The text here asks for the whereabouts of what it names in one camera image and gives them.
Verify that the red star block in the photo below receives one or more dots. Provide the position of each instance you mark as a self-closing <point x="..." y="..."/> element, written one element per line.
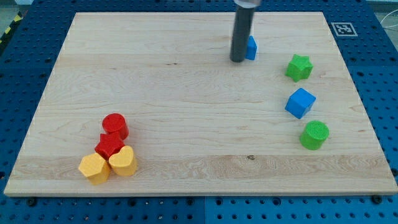
<point x="108" y="145"/>

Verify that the light wooden board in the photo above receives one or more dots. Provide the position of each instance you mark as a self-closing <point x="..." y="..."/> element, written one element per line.
<point x="199" y="124"/>

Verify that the yellow heart block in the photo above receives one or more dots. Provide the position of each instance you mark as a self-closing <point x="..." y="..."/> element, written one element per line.
<point x="124" y="162"/>

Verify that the silver rod mount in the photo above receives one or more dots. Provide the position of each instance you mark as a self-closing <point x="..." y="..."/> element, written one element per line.
<point x="248" y="4"/>

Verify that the green cylinder block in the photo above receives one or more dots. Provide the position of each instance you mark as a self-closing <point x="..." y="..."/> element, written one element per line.
<point x="314" y="135"/>

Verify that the blue cube block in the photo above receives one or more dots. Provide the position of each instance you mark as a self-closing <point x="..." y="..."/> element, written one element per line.
<point x="300" y="103"/>

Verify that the blue triangular block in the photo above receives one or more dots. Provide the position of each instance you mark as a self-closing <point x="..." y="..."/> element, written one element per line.
<point x="251" y="49"/>

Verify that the white fiducial marker tag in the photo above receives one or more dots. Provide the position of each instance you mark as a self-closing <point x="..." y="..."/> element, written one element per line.
<point x="344" y="29"/>

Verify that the red cylinder block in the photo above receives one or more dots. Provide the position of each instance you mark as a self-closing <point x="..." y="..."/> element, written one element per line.
<point x="116" y="123"/>

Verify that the yellow hexagon block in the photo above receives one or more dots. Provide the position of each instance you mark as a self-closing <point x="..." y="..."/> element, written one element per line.
<point x="95" y="168"/>

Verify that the yellow black hazard tape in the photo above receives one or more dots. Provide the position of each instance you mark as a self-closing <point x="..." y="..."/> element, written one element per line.
<point x="12" y="28"/>

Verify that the green star block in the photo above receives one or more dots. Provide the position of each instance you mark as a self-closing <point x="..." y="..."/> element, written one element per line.
<point x="299" y="68"/>

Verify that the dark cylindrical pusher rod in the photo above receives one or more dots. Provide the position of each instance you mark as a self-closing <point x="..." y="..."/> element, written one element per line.
<point x="241" y="32"/>

